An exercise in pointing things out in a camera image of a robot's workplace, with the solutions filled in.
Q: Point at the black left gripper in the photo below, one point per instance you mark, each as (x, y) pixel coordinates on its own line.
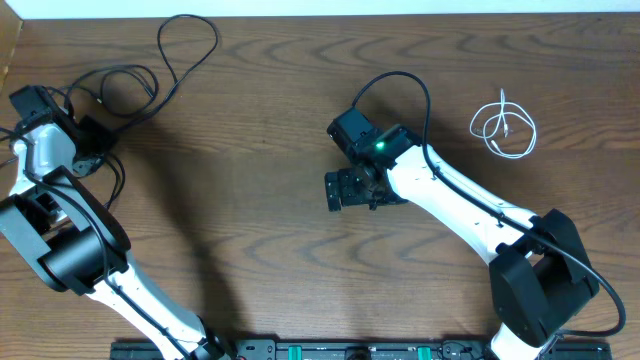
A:
(85, 163)

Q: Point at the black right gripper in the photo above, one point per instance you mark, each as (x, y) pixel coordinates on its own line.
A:
(346, 197)

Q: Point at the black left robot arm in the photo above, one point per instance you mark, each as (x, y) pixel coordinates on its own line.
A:
(72, 241)

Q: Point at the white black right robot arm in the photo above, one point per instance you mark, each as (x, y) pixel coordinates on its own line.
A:
(537, 264)

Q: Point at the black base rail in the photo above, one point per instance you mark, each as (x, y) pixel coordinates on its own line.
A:
(266, 349)

